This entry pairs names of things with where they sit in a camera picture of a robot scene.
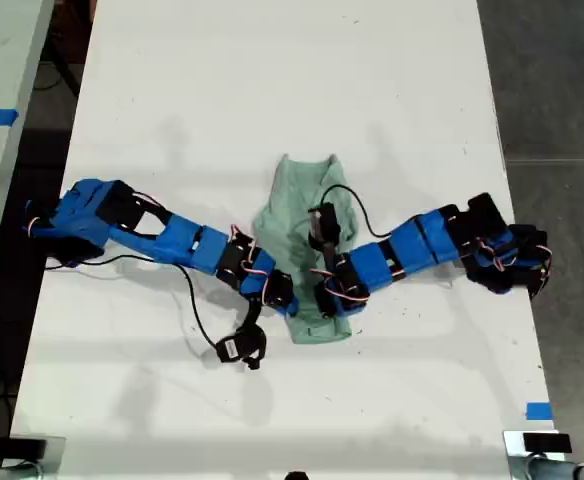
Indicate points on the grey pipe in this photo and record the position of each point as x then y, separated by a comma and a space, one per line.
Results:
567, 471
2, 472

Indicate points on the pale green T-shirt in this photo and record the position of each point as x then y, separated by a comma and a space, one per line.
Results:
292, 225

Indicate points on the short blue tape strip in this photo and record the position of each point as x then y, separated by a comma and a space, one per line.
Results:
539, 411

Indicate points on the black camera stalk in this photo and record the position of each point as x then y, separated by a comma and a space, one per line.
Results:
253, 315
330, 259

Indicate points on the black camera box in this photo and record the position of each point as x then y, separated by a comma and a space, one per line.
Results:
328, 225
242, 345

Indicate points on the metal table bracket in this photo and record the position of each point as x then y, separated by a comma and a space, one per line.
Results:
56, 452
514, 457

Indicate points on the small black box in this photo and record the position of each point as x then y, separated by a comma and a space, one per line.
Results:
547, 443
28, 447

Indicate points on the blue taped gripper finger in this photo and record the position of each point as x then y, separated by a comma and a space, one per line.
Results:
353, 311
327, 312
281, 311
295, 306

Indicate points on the white side table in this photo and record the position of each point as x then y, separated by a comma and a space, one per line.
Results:
2, 60

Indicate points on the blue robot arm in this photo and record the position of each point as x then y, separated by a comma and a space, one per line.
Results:
422, 240
182, 240

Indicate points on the small black round object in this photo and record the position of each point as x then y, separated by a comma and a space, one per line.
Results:
297, 476

